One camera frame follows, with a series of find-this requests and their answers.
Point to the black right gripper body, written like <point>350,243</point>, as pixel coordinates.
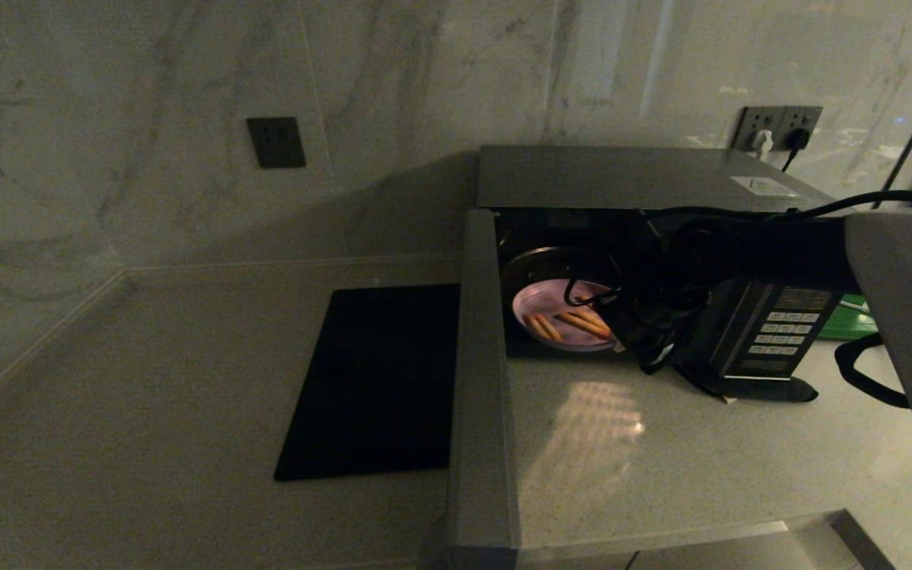
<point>662,301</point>

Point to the purple plate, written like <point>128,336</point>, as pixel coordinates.
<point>539,299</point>

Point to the black glass microwave door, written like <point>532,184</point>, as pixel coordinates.
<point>484,380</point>

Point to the black silver microwave oven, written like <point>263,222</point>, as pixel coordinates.
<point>630,178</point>

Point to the black stand under microwave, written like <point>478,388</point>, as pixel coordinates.
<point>773,389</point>

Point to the long orange french fry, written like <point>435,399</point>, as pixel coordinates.
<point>594,317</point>

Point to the thick orange french fry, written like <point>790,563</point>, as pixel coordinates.
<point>583,326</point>

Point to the white power plug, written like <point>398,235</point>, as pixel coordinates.
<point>762,142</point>

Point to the green cutting board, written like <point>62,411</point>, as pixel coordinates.
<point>852,321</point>

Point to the black power plug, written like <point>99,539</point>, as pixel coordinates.
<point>798,140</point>

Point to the black induction cooktop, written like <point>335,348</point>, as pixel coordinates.
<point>377,380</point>

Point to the dark single wall socket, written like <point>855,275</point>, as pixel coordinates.
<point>277,142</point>

